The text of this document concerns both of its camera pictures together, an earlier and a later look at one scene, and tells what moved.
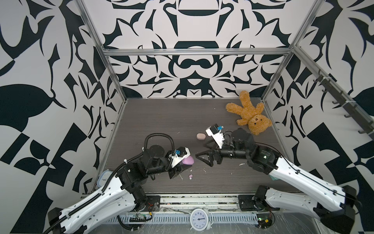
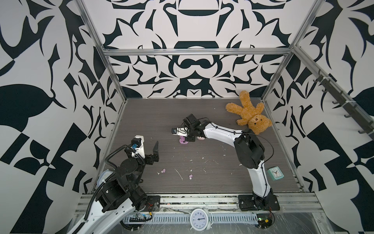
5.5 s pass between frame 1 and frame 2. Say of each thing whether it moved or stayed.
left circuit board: stayed
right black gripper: moved
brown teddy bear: stayed
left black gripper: moved
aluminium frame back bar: stayed
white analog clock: stayed
